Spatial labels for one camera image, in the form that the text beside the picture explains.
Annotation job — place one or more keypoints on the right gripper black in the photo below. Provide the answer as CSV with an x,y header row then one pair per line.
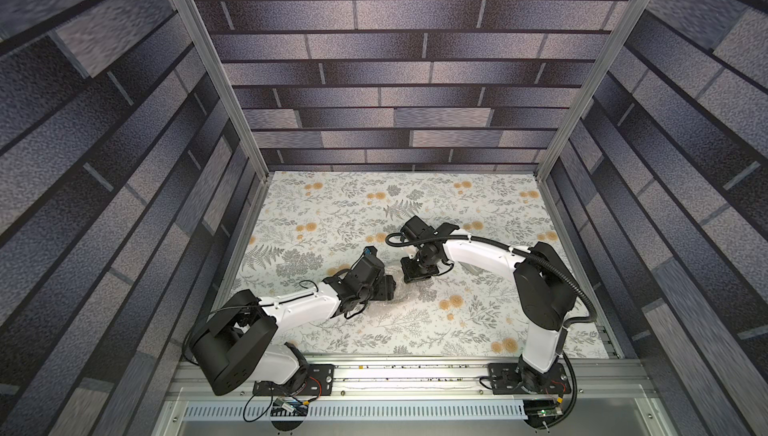
x,y
414,268

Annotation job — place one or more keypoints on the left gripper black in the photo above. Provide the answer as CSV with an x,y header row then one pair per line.
x,y
388,285

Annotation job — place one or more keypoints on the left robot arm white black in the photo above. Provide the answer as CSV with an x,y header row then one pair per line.
x,y
236,342

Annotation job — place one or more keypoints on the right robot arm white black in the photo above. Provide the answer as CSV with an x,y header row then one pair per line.
x,y
549,295

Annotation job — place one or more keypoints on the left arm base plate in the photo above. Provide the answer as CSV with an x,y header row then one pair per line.
x,y
314,381

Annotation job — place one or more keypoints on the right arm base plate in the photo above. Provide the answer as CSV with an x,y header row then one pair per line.
x,y
513,379

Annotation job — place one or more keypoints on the left circuit board with wires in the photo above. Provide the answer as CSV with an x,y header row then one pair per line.
x,y
285,406

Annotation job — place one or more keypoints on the circuit board with wires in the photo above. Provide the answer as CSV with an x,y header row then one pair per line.
x,y
285,406
543,414

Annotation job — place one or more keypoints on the right circuit board with wires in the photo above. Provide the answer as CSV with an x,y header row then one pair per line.
x,y
543,414

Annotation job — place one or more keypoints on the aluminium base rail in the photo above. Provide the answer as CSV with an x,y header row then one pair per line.
x,y
424,377

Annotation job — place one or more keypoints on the left aluminium frame post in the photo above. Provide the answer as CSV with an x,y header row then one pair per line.
x,y
202,41

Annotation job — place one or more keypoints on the aluminium frame post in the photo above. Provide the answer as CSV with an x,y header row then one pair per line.
x,y
607,57
202,41

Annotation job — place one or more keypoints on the right aluminium frame post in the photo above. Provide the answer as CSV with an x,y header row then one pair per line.
x,y
607,57

